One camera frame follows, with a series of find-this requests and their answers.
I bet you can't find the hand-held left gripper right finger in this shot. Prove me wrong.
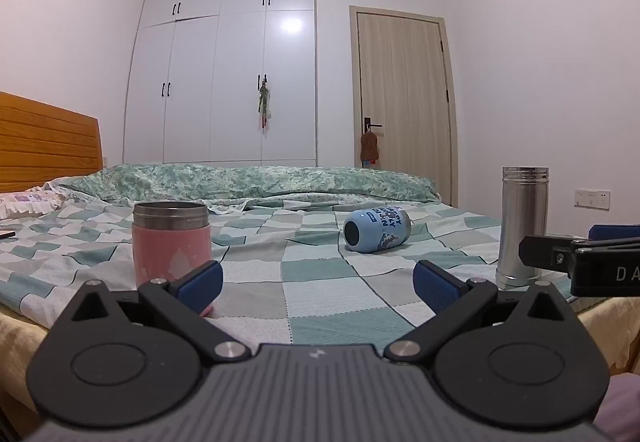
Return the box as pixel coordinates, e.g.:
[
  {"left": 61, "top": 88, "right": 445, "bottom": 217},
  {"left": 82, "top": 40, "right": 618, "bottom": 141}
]
[{"left": 383, "top": 259, "right": 577, "bottom": 365}]

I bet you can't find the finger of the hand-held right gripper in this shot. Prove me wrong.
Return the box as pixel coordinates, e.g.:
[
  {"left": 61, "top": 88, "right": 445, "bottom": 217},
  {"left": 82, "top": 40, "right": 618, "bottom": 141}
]
[
  {"left": 518, "top": 233, "right": 583, "bottom": 271},
  {"left": 588, "top": 223, "right": 640, "bottom": 243}
]

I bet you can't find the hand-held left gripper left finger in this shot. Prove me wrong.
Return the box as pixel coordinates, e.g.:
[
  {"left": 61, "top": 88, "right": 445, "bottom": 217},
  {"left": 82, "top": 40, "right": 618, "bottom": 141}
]
[{"left": 72, "top": 260, "right": 252, "bottom": 366}]

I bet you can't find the blue printed can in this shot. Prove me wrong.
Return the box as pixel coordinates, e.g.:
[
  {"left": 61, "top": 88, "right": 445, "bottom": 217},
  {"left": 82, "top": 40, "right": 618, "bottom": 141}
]
[{"left": 343, "top": 207, "right": 412, "bottom": 254}]

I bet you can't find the pink cup with steel rim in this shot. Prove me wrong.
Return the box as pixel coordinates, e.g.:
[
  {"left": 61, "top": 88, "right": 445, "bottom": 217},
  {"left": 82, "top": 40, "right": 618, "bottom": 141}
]
[{"left": 131, "top": 201, "right": 224, "bottom": 319}]

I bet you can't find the stainless steel thermos bottle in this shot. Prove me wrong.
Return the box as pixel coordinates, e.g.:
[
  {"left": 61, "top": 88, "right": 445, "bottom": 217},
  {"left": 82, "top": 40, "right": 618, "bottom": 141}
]
[{"left": 495, "top": 166, "right": 550, "bottom": 291}]

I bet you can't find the checkered bed sheet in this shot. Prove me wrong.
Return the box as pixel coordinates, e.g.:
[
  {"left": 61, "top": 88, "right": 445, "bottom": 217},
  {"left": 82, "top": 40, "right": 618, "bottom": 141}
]
[{"left": 0, "top": 191, "right": 593, "bottom": 359}]

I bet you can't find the green floral quilt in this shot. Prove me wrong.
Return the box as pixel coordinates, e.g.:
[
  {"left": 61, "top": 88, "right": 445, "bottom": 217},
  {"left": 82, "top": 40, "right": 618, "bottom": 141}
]
[{"left": 44, "top": 163, "right": 443, "bottom": 214}]

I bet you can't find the purple cloth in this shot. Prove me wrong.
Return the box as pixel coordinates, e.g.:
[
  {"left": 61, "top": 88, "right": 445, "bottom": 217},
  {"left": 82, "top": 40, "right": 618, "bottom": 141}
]
[{"left": 593, "top": 370, "right": 640, "bottom": 442}]

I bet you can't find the brown hanging pouch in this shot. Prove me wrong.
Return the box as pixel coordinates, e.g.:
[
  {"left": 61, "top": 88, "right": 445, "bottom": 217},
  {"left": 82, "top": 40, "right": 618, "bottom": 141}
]
[{"left": 360, "top": 129, "right": 381, "bottom": 168}]

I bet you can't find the light wooden door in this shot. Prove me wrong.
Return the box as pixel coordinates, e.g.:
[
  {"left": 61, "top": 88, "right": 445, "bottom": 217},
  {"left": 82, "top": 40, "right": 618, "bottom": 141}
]
[{"left": 349, "top": 5, "right": 459, "bottom": 208}]

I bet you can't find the patterned white pillow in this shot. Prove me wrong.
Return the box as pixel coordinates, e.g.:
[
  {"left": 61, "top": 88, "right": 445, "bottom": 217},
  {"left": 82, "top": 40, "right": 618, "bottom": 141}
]
[{"left": 0, "top": 189, "right": 67, "bottom": 221}]

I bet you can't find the green hanging ornament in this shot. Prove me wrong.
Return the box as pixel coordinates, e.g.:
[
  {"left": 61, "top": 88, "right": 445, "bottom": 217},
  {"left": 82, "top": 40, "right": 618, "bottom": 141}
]
[{"left": 256, "top": 75, "right": 273, "bottom": 133}]

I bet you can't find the yellow mattress cover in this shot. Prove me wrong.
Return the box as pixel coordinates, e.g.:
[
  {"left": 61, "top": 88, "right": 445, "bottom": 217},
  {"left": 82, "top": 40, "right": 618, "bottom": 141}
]
[{"left": 0, "top": 295, "right": 640, "bottom": 405}]

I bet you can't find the orange wooden headboard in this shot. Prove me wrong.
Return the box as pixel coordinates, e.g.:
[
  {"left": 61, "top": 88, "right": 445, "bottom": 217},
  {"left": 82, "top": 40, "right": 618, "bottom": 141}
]
[{"left": 0, "top": 91, "right": 104, "bottom": 194}]

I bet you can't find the white wardrobe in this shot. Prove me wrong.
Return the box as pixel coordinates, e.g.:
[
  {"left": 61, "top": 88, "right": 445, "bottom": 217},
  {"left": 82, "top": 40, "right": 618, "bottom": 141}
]
[{"left": 122, "top": 0, "right": 319, "bottom": 168}]

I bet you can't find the white wall socket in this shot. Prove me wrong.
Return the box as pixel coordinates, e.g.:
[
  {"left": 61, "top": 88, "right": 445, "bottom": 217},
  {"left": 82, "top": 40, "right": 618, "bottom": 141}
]
[{"left": 573, "top": 189, "right": 612, "bottom": 211}]

